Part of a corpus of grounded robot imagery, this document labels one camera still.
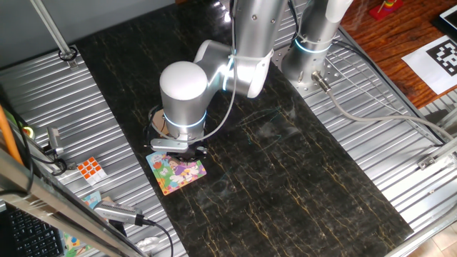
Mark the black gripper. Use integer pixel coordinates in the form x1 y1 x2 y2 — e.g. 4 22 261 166
166 141 209 164

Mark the colourful butterfly puzzle board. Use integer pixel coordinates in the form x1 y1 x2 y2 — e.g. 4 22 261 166
145 150 207 196

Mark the colourful cartoon vehicle puzzle board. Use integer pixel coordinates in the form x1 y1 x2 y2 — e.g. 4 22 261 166
62 191 104 257

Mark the plain wooden block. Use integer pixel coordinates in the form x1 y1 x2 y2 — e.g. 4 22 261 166
152 109 169 136

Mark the black marble pattern mat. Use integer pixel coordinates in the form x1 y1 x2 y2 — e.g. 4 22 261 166
74 0 415 257

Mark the orange and white Rubik's cube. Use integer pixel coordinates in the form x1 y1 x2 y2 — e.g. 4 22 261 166
76 156 108 186

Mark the crumpled white wrapper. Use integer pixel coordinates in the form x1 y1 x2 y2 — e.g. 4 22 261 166
135 236 161 255

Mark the black computer keyboard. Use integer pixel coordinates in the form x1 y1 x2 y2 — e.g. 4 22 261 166
6 206 65 257

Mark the slanted metal pole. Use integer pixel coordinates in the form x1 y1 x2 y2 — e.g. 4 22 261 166
30 0 79 69

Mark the orange rod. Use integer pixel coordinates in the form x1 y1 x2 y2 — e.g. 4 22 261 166
0 105 24 167

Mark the white paper with marker code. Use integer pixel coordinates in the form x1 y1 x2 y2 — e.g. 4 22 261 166
401 34 457 96

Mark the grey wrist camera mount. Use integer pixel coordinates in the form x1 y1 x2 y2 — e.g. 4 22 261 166
149 137 191 154

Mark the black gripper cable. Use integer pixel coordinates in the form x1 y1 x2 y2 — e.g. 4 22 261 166
143 105 164 148

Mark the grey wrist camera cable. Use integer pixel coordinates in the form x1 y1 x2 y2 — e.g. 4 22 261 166
151 0 239 143

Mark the black camera cable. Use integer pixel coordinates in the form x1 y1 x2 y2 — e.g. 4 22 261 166
142 218 175 257

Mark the small grey camera on clamp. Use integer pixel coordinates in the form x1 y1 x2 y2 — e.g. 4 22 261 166
42 127 69 176

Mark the aluminium frame beam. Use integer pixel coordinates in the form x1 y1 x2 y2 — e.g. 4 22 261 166
0 148 147 257

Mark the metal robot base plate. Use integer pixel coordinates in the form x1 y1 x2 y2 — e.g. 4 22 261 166
267 44 346 99

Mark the thick grey base cable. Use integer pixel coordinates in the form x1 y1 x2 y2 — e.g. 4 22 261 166
312 71 457 142

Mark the red ring stacking toy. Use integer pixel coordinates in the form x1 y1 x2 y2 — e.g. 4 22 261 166
368 0 404 21

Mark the metal corner bracket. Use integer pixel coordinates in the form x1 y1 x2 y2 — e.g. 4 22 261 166
417 137 457 171

